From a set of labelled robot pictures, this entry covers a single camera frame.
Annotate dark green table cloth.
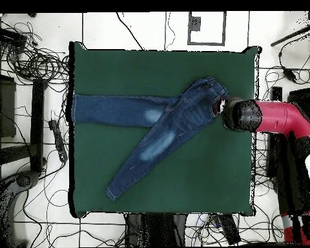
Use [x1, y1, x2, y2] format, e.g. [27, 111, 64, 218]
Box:
[68, 41, 262, 219]

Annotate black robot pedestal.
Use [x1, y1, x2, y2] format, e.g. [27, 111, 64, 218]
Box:
[124, 212, 189, 248]

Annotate blue denim jeans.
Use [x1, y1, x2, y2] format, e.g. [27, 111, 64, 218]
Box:
[71, 76, 231, 202]

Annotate grey wheeled stand leg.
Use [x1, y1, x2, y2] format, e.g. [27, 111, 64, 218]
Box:
[0, 170, 41, 247]

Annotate black tripod leg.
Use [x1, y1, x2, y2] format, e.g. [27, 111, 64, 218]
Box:
[270, 24, 310, 47]

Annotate dark square case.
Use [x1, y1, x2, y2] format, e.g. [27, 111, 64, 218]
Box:
[0, 73, 17, 138]
[287, 87, 310, 104]

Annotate black flat box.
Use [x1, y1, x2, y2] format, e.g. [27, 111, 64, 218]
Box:
[0, 26, 28, 44]

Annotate grey square frame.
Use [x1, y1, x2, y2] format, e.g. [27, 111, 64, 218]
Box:
[187, 11, 227, 47]

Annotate black power strip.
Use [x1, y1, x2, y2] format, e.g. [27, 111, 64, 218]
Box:
[48, 119, 68, 163]
[218, 213, 242, 245]

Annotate black cable tangle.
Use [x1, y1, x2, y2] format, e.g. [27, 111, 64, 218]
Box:
[0, 15, 70, 86]

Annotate black stand bar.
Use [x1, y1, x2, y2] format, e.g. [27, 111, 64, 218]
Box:
[29, 77, 48, 173]
[270, 86, 283, 102]

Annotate black power adapter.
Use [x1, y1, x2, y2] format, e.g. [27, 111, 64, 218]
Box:
[282, 67, 297, 83]

